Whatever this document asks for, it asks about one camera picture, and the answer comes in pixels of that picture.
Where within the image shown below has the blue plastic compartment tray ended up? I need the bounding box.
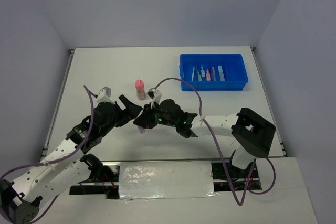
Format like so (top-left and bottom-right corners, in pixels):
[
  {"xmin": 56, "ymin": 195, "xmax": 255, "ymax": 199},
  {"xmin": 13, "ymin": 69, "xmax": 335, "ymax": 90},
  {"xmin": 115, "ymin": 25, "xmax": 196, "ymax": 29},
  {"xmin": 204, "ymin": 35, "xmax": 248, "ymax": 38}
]
[{"xmin": 180, "ymin": 54, "xmax": 248, "ymax": 91}]

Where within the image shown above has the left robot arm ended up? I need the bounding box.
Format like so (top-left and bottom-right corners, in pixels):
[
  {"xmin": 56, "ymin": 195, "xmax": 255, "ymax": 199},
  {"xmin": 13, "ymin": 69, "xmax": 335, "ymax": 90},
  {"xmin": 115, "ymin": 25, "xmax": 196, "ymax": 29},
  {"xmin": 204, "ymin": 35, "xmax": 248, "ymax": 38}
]
[{"xmin": 1, "ymin": 95, "xmax": 142, "ymax": 223}]

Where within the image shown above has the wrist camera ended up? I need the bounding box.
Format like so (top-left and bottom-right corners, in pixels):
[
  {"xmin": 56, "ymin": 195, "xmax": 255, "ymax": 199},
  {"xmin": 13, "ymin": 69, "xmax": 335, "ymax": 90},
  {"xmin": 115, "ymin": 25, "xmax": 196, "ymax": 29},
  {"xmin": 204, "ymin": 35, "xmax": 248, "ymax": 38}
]
[
  {"xmin": 96, "ymin": 87, "xmax": 112, "ymax": 103},
  {"xmin": 147, "ymin": 88, "xmax": 162, "ymax": 108}
]

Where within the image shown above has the silver foil tape sheet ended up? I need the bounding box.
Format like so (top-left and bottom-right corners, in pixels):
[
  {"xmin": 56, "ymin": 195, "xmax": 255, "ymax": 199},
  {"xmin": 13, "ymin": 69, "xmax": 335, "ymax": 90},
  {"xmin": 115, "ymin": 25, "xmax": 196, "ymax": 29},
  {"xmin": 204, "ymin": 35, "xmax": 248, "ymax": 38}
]
[{"xmin": 119, "ymin": 161, "xmax": 215, "ymax": 199}]

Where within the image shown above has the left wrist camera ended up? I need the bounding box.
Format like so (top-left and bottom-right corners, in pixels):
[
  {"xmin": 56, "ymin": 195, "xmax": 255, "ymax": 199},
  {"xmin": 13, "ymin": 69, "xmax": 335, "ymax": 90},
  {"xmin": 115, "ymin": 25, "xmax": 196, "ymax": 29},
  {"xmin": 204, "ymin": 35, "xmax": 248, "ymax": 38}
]
[{"xmin": 96, "ymin": 87, "xmax": 112, "ymax": 103}]

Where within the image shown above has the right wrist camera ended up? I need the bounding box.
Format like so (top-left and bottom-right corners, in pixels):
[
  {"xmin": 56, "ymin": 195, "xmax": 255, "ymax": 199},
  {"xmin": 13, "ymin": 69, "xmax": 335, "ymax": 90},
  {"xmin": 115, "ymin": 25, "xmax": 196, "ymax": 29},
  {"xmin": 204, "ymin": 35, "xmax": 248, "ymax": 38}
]
[{"xmin": 147, "ymin": 88, "xmax": 162, "ymax": 108}]

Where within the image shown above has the light blue eraser stick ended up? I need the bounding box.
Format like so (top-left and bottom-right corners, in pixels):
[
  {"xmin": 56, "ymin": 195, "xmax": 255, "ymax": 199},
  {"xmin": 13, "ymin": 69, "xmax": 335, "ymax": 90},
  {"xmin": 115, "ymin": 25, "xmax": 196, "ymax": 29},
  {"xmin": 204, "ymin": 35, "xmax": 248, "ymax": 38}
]
[{"xmin": 217, "ymin": 66, "xmax": 225, "ymax": 81}]

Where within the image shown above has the pink purple highlighter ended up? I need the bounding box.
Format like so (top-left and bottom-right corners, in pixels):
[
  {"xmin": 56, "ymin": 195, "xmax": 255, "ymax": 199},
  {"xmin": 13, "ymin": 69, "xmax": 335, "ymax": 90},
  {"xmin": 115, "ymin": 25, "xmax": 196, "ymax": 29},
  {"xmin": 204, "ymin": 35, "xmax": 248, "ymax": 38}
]
[{"xmin": 138, "ymin": 126, "xmax": 145, "ymax": 134}]

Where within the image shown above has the green correction tape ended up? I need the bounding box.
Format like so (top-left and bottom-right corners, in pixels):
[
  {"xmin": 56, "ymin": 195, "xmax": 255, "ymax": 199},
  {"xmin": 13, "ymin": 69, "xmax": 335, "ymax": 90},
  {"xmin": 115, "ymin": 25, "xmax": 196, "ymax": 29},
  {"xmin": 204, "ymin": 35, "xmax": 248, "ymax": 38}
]
[{"xmin": 197, "ymin": 69, "xmax": 203, "ymax": 82}]

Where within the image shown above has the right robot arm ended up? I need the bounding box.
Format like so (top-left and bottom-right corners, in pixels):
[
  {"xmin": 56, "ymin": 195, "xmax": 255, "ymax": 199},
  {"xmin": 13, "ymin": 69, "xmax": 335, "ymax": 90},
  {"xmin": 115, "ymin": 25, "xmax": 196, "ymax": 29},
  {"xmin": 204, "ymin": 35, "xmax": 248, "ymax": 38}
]
[{"xmin": 134, "ymin": 99, "xmax": 276, "ymax": 177}]

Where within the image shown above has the pink correction tape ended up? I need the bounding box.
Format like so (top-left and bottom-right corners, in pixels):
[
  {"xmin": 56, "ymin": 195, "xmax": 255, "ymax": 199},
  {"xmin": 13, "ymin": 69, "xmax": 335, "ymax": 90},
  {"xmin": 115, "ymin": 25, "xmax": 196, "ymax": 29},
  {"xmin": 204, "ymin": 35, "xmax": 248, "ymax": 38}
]
[{"xmin": 206, "ymin": 69, "xmax": 211, "ymax": 81}]

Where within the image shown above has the orange capped marker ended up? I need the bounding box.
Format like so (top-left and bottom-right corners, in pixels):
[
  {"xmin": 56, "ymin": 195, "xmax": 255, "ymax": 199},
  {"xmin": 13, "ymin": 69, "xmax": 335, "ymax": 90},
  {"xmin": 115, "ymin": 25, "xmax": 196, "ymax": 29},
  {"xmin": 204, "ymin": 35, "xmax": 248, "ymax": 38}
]
[{"xmin": 212, "ymin": 66, "xmax": 216, "ymax": 81}]

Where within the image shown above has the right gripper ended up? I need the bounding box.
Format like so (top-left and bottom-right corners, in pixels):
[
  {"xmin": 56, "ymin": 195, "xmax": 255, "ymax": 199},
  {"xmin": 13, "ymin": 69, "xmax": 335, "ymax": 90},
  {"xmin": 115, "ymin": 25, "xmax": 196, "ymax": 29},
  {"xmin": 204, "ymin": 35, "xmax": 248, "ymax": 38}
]
[{"xmin": 134, "ymin": 101, "xmax": 177, "ymax": 128}]

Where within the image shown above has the pink lid clip jar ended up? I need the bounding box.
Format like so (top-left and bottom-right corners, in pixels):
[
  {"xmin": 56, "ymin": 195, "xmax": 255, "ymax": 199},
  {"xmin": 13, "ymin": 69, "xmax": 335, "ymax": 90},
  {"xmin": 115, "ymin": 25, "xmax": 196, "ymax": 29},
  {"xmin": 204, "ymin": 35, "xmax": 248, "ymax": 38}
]
[{"xmin": 135, "ymin": 79, "xmax": 146, "ymax": 100}]

